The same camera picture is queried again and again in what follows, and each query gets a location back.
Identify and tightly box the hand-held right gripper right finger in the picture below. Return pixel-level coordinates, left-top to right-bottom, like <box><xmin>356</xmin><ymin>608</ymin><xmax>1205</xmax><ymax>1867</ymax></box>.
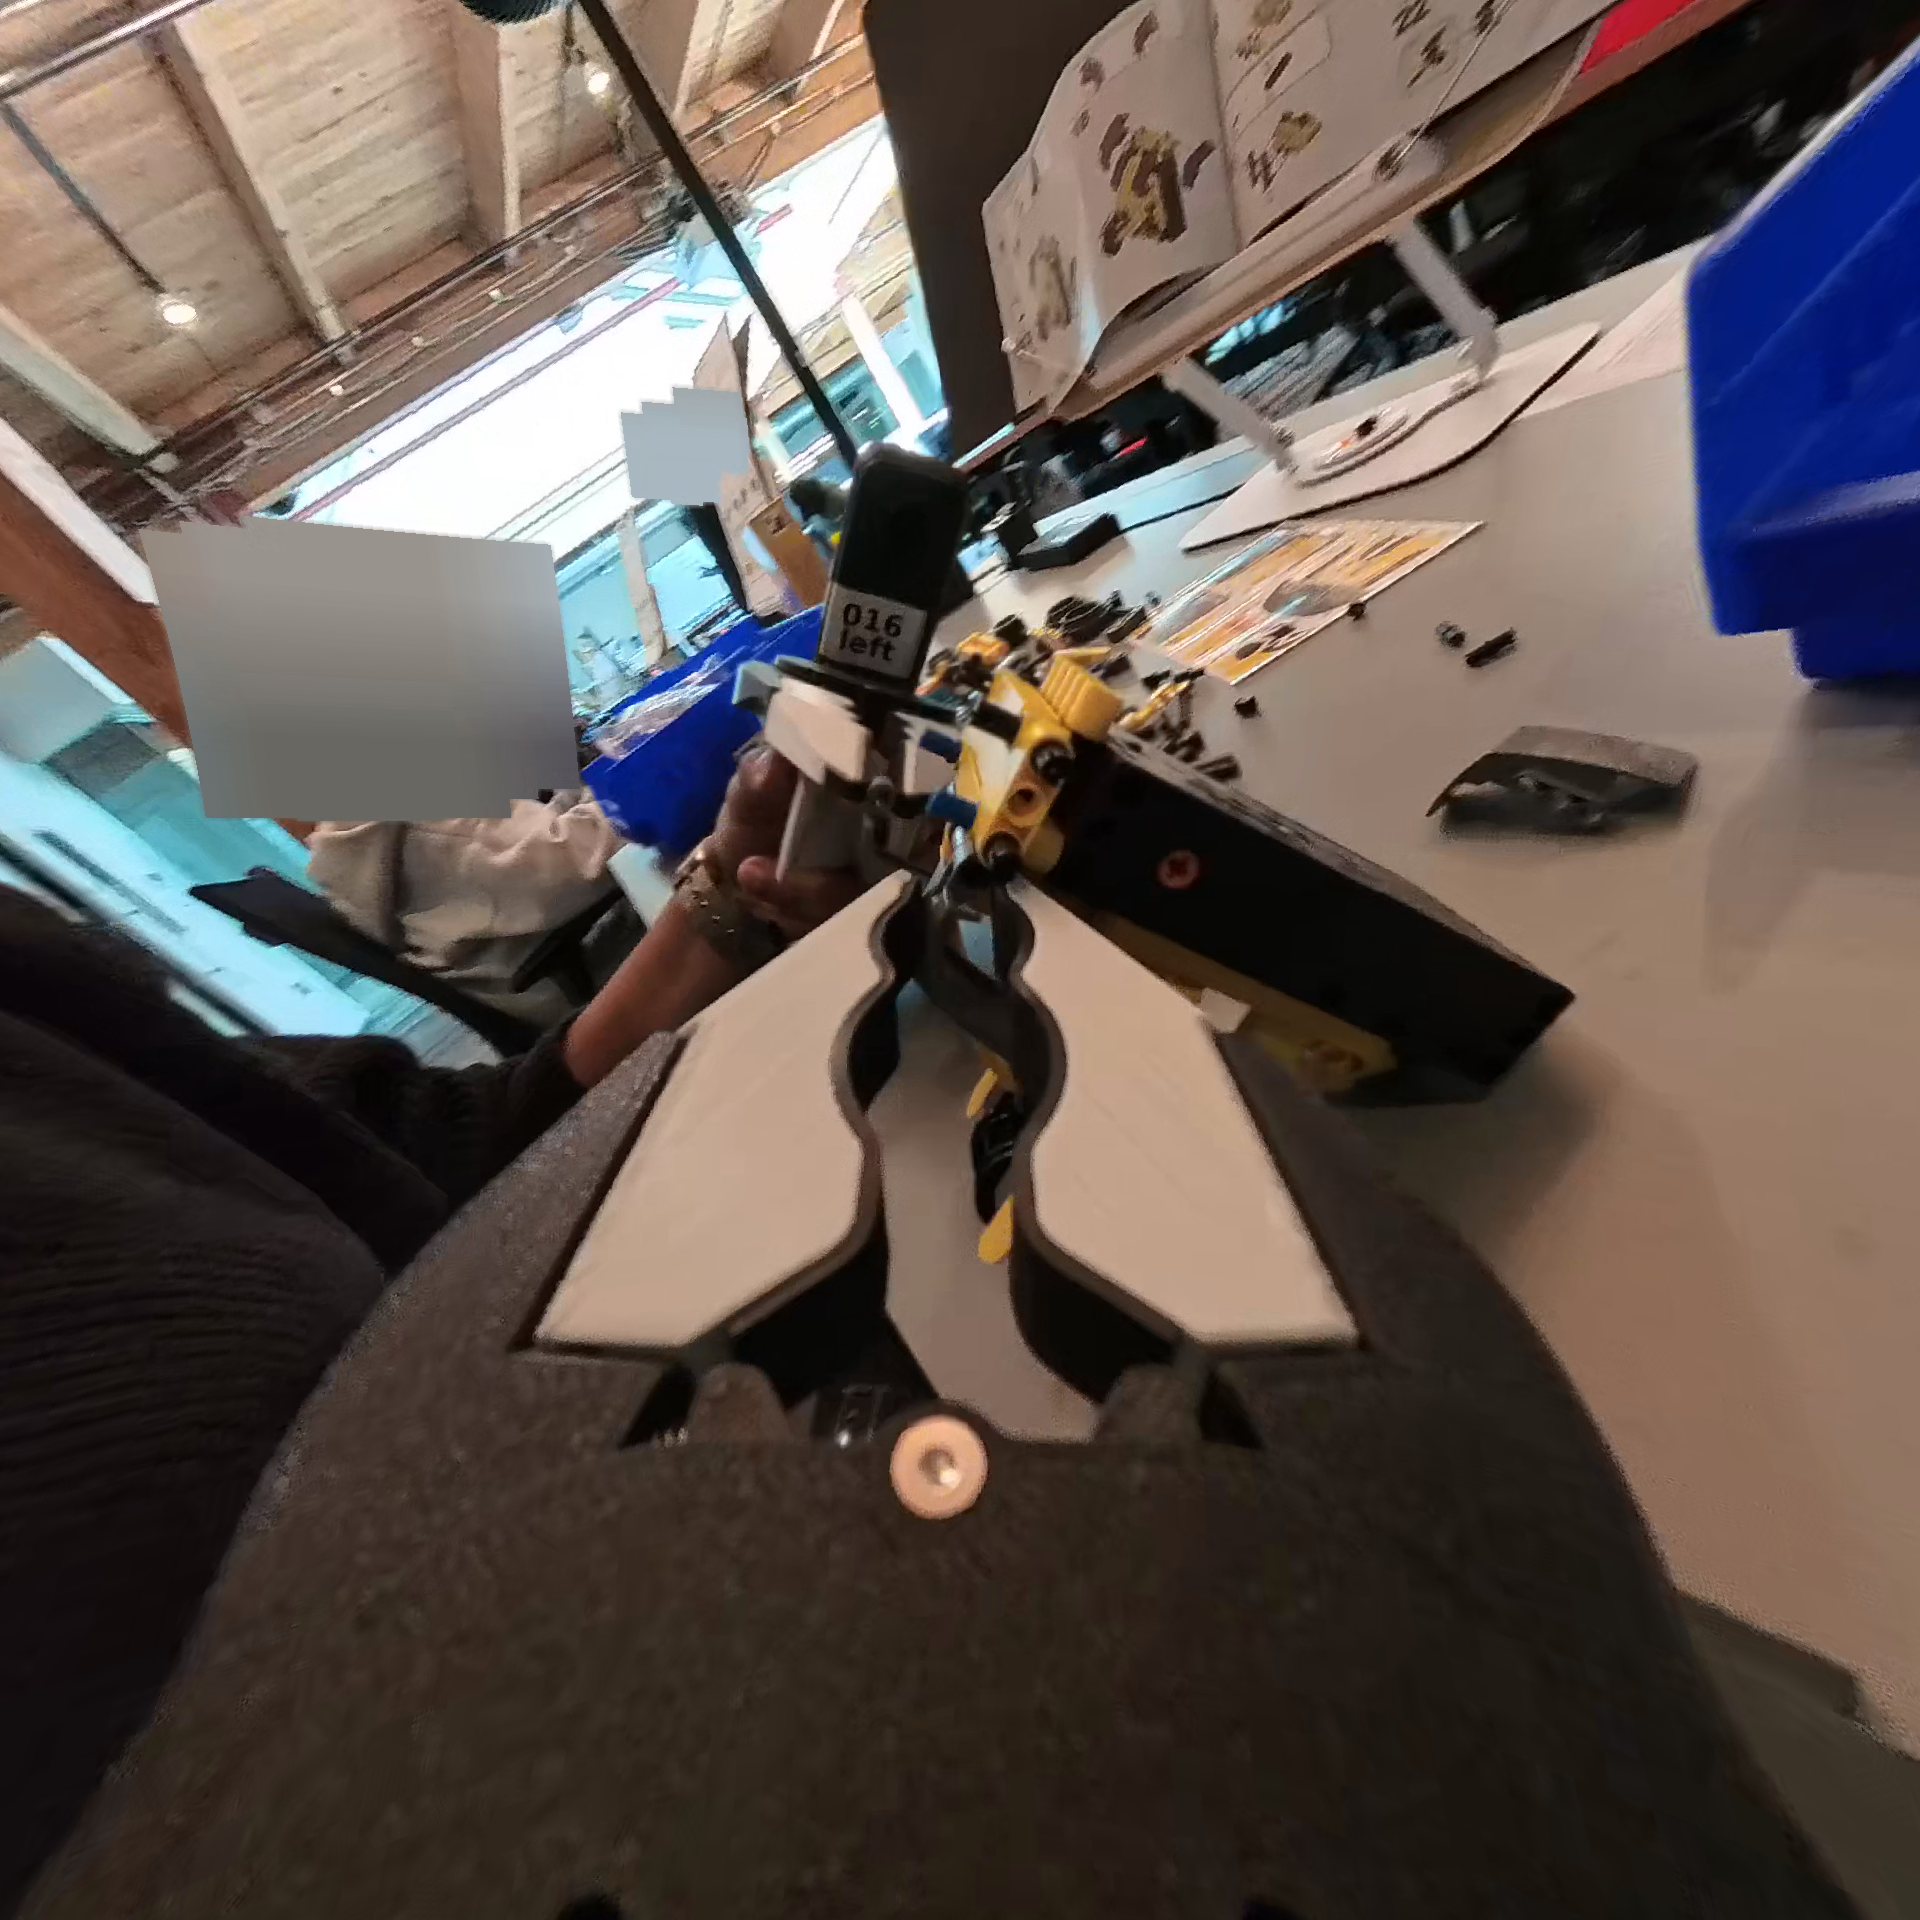
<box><xmin>961</xmin><ymin>882</ymin><xmax>1361</xmax><ymax>1379</ymax></box>

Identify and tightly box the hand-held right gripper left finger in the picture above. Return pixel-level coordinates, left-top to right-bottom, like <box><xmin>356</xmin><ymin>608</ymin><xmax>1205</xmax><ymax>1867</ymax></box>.
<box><xmin>535</xmin><ymin>871</ymin><xmax>921</xmax><ymax>1373</ymax></box>

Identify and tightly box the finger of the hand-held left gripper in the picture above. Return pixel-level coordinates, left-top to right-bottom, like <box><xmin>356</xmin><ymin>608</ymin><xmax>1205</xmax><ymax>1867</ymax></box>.
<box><xmin>762</xmin><ymin>692</ymin><xmax>875</xmax><ymax>783</ymax></box>

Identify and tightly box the black and yellow brick model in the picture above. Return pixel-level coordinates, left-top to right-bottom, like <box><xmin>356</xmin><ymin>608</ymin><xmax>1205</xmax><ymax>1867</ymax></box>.
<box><xmin>884</xmin><ymin>631</ymin><xmax>1577</xmax><ymax>1264</ymax></box>

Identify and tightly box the person's left forearm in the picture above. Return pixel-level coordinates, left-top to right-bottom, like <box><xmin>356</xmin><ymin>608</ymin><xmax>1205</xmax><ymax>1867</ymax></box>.
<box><xmin>375</xmin><ymin>895</ymin><xmax>746</xmax><ymax>1247</ymax></box>

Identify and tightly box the person's left hand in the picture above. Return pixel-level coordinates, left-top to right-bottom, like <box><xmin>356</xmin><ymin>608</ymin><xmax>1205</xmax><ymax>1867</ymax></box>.
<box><xmin>703</xmin><ymin>743</ymin><xmax>875</xmax><ymax>935</ymax></box>

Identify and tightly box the blue bin far left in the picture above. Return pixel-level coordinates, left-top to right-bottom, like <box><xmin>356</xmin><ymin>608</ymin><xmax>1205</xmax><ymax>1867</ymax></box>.
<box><xmin>577</xmin><ymin>655</ymin><xmax>799</xmax><ymax>903</ymax></box>

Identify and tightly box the pile of black brick pieces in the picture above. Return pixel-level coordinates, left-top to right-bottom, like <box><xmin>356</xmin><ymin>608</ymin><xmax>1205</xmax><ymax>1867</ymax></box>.
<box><xmin>990</xmin><ymin>591</ymin><xmax>1251</xmax><ymax>783</ymax></box>

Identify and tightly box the dark monitor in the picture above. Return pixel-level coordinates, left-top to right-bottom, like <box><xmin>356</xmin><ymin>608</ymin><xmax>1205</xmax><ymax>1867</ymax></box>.
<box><xmin>862</xmin><ymin>0</ymin><xmax>1149</xmax><ymax>460</ymax></box>

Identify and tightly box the yellow printed leaflet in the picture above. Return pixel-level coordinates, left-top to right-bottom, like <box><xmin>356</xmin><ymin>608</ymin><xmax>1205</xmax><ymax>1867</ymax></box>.
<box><xmin>1148</xmin><ymin>516</ymin><xmax>1484</xmax><ymax>687</ymax></box>

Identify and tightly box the open instruction booklet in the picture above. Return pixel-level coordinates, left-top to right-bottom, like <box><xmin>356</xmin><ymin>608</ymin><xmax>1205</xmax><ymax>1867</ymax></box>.
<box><xmin>982</xmin><ymin>0</ymin><xmax>1623</xmax><ymax>416</ymax></box>

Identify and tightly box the black office chair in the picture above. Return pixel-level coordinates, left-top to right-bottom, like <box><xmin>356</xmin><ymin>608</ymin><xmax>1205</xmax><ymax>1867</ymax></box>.
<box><xmin>189</xmin><ymin>867</ymin><xmax>634</xmax><ymax>1056</ymax></box>

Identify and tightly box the white book stand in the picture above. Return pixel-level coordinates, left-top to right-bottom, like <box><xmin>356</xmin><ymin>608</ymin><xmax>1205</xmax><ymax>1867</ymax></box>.
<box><xmin>1170</xmin><ymin>223</ymin><xmax>1599</xmax><ymax>552</ymax></box>

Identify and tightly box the person's black sweater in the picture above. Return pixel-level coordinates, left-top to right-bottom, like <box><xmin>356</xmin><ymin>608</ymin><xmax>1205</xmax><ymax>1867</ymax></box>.
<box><xmin>0</xmin><ymin>882</ymin><xmax>452</xmax><ymax>1920</ymax></box>

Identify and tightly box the white paper sheet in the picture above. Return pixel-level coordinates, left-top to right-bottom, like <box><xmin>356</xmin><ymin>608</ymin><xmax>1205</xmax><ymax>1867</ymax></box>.
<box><xmin>1559</xmin><ymin>256</ymin><xmax>1705</xmax><ymax>400</ymax></box>

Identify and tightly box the blue plastic bin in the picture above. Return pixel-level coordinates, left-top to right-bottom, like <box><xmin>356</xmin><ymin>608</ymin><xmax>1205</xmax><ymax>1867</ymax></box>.
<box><xmin>1682</xmin><ymin>45</ymin><xmax>1920</xmax><ymax>687</ymax></box>

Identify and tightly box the wrist bracelet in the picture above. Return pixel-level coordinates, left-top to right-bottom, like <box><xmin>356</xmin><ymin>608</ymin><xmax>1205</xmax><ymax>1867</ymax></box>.
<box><xmin>670</xmin><ymin>838</ymin><xmax>783</xmax><ymax>972</ymax></box>

